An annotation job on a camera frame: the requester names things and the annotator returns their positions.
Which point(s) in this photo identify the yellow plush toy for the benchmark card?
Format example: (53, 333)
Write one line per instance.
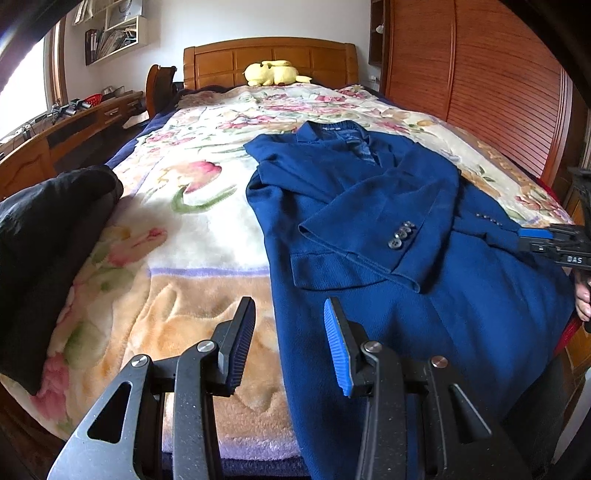
(270, 73)

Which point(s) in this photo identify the red basket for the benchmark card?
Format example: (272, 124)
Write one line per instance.
(93, 99)

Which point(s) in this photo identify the person's right hand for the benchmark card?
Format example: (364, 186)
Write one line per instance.
(584, 302)

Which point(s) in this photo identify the navy bed sheet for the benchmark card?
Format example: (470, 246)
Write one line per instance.
(138, 138)

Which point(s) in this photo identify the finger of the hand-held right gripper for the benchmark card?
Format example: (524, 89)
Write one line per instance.
(538, 246)
(535, 233)

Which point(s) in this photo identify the white wall shelf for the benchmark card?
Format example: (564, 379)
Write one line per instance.
(115, 37)

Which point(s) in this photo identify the wooden chair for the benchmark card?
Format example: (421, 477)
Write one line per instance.
(159, 90)

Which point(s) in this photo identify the blue blazer jacket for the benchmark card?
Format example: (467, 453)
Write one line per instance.
(415, 286)

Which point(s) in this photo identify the wooden slatted wardrobe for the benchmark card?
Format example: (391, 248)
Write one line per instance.
(485, 78)

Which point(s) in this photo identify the wooden bed headboard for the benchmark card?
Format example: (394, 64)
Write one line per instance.
(221, 64)

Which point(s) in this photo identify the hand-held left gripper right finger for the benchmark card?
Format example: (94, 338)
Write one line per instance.
(339, 350)

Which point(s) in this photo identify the wooden desk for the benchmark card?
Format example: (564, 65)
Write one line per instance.
(32, 157)

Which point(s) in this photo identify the black garment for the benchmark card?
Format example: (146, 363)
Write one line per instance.
(46, 258)

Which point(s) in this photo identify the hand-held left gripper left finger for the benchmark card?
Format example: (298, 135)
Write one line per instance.
(240, 341)

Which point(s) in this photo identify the white paper bag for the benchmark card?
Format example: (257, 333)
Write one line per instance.
(127, 9)

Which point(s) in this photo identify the floral blanket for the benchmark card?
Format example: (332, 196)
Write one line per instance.
(184, 240)

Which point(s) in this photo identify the window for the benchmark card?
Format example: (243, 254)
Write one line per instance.
(27, 92)

